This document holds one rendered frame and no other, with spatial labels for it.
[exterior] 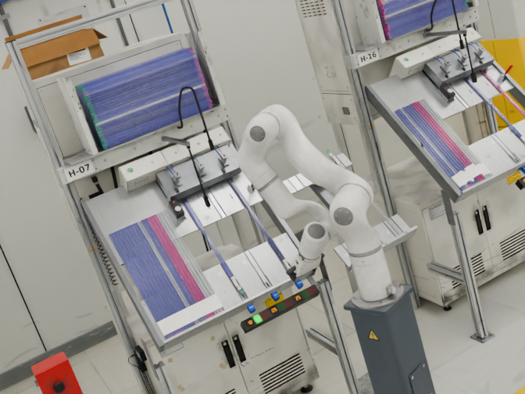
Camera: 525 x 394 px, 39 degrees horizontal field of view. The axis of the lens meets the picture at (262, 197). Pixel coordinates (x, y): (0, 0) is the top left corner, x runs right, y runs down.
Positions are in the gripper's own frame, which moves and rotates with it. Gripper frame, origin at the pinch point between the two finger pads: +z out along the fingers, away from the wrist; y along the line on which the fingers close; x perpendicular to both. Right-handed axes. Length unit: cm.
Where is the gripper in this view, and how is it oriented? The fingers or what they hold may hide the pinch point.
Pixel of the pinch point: (302, 272)
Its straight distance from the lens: 285.1
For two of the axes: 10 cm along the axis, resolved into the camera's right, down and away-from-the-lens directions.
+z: -1.1, 5.4, 8.3
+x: -5.1, -7.5, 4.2
